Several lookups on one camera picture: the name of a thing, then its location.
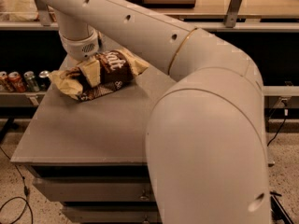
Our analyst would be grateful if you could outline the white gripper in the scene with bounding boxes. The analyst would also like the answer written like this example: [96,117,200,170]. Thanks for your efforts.
[60,32,100,88]

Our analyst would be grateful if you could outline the brown chip bag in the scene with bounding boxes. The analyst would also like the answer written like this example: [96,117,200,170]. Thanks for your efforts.
[49,49,150,102]

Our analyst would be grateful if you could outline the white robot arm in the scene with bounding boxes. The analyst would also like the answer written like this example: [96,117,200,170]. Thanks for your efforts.
[42,0,271,224]

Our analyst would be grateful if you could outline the white orange plastic bag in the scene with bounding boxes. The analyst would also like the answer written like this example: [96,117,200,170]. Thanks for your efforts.
[10,0,38,21]

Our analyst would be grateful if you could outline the dark soda can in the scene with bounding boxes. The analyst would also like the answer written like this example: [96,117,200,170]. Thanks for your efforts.
[38,70,50,91]

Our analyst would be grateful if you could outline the green silver soda can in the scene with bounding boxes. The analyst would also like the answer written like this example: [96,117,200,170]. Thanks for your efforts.
[24,71,40,92]

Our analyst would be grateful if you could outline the orange soda can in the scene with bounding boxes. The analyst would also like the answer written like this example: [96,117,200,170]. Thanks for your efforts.
[8,72,27,92]
[0,71,14,92]

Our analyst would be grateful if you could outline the orange soda can left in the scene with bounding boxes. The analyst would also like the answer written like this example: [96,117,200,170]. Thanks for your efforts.
[0,71,14,92]

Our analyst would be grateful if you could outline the grey low shelf left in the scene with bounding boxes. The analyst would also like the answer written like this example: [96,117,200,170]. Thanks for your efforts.
[0,91,46,107]

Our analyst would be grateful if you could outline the upper grey drawer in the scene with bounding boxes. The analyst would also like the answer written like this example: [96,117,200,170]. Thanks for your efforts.
[33,178,154,203]

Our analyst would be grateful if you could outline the grey drawer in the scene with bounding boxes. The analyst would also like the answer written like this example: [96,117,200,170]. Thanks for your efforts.
[33,178,154,203]
[62,206,162,224]

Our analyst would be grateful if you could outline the lower grey drawer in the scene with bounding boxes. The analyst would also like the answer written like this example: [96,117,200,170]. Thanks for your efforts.
[62,206,162,224]

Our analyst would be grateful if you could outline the black power strip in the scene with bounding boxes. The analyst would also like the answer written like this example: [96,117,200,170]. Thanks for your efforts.
[271,196,294,224]

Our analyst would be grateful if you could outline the left metal bracket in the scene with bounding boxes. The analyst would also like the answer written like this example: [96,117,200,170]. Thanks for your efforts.
[35,0,52,26]

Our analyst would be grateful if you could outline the metal bracket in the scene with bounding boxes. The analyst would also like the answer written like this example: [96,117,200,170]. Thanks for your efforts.
[223,0,243,28]
[35,0,52,26]

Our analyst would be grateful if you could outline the black cable left floor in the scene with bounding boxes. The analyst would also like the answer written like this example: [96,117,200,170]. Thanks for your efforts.
[0,147,34,224]

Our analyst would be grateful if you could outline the right metal bracket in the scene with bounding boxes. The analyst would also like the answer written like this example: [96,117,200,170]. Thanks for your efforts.
[223,0,243,28]

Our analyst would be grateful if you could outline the black cable right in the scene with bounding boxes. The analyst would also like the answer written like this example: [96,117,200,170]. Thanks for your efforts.
[266,108,289,147]

